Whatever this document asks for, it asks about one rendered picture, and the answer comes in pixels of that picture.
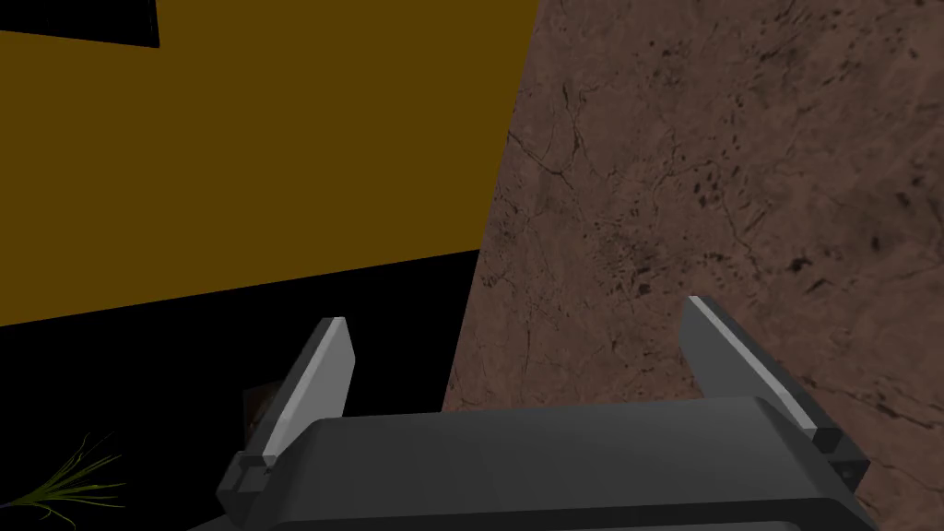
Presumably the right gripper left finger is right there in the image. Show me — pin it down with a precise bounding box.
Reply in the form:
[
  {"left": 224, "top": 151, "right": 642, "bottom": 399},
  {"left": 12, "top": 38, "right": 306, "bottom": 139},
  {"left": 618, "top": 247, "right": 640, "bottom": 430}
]
[{"left": 246, "top": 316, "right": 357, "bottom": 469}]

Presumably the green grass plant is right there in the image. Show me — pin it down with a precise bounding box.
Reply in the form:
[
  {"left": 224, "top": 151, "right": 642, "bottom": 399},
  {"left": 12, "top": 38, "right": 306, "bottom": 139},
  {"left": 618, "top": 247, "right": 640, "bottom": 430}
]
[{"left": 0, "top": 431, "right": 128, "bottom": 531}]

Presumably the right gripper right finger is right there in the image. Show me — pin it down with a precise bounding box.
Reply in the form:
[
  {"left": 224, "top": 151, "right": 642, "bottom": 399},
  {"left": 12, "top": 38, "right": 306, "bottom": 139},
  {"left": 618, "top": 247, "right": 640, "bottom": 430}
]
[{"left": 678, "top": 295, "right": 843, "bottom": 453}]

